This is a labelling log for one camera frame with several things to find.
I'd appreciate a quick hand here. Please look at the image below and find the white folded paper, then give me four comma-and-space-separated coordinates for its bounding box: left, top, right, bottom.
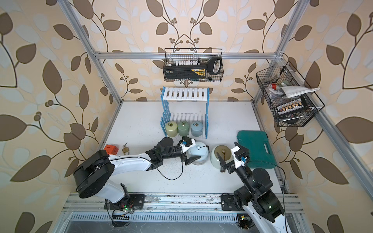
279, 86, 320, 98

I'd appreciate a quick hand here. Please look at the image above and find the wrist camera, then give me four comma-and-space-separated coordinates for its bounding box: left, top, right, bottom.
231, 142, 250, 169
178, 140, 189, 154

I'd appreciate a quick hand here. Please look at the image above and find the blue white wooden shelf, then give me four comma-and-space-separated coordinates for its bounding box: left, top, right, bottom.
160, 87, 210, 138

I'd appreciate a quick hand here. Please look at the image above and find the red cube block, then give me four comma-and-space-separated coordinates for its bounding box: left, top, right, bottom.
104, 145, 119, 155

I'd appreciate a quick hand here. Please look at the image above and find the socket bit set tray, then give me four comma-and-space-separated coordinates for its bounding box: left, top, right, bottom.
275, 97, 311, 117

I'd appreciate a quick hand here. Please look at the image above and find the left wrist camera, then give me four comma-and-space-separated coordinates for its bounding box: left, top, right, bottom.
178, 140, 189, 154

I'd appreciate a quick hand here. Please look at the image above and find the black wire basket rear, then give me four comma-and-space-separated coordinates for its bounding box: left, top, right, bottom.
163, 47, 224, 82

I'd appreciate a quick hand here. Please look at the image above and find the white painted porcelain jar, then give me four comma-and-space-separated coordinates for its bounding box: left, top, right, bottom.
186, 141, 210, 166

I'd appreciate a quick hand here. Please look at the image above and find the black wire basket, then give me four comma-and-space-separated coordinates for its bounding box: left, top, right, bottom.
163, 47, 224, 82
256, 61, 325, 128

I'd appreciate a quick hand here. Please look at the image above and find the blue small tea canister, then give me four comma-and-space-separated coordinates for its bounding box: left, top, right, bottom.
190, 121, 203, 137

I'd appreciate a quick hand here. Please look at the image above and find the brass padlock with key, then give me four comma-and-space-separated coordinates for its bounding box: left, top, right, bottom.
122, 143, 130, 155

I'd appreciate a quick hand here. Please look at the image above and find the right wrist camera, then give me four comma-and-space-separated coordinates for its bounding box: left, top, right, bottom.
231, 142, 250, 169

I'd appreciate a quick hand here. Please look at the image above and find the green plastic tool case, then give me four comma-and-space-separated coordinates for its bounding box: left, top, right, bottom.
237, 131, 277, 170

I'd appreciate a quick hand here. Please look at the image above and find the black white handle saw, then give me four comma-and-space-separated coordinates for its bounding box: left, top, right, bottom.
206, 56, 222, 75

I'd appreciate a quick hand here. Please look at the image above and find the base rail with cable duct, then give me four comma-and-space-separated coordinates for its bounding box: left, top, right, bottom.
52, 190, 312, 233

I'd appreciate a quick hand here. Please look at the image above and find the yellow-green small tea canister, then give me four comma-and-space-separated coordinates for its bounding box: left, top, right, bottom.
165, 121, 178, 137

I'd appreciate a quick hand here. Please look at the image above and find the aluminium cage frame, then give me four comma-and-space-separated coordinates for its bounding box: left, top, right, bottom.
58, 1, 373, 198

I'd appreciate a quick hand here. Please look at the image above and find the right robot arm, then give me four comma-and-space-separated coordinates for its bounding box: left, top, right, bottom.
215, 142, 291, 233

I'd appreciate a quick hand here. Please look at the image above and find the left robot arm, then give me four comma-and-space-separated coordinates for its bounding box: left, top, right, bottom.
73, 136, 202, 209

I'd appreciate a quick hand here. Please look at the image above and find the cream jar with brown lid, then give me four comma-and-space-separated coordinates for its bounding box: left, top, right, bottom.
210, 145, 233, 170

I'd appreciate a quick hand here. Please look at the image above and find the black yellow tool box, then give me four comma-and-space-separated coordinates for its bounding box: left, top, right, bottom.
163, 65, 206, 80

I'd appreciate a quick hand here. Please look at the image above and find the black wire basket right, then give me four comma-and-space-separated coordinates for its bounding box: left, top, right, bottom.
256, 61, 325, 128

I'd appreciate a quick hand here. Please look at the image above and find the green small tea canister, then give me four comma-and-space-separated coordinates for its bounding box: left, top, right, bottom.
177, 121, 190, 136

